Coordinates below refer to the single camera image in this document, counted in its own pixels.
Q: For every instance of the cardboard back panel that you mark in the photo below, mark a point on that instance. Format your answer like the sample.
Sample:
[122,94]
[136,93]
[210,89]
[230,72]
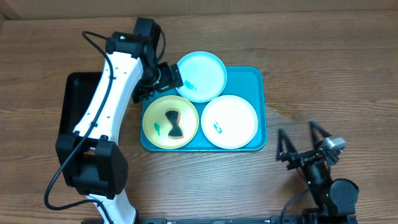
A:
[57,9]

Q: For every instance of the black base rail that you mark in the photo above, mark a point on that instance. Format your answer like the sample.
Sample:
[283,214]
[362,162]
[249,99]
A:
[217,221]

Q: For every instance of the black plastic tray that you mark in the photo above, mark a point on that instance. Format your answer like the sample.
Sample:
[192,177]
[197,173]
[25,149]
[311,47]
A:
[79,91]

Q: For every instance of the black and orange sponge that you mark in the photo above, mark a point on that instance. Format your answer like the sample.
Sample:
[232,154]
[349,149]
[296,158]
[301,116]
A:
[173,117]

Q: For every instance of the white plate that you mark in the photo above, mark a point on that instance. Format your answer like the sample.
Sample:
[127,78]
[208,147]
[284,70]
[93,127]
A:
[229,122]

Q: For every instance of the yellow-green plate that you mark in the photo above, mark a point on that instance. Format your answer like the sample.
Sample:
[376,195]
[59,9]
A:
[156,126]

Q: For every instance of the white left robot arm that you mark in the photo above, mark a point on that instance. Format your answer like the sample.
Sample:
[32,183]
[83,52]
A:
[89,156]

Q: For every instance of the light blue plate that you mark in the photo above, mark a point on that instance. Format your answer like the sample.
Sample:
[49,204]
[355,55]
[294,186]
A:
[204,76]

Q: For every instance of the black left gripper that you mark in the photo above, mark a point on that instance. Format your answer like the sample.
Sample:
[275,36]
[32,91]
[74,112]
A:
[171,78]

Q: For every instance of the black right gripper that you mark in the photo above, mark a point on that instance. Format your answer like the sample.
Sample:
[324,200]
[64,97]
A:
[282,154]

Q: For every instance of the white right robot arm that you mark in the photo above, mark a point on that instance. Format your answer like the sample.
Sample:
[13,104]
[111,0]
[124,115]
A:
[335,200]

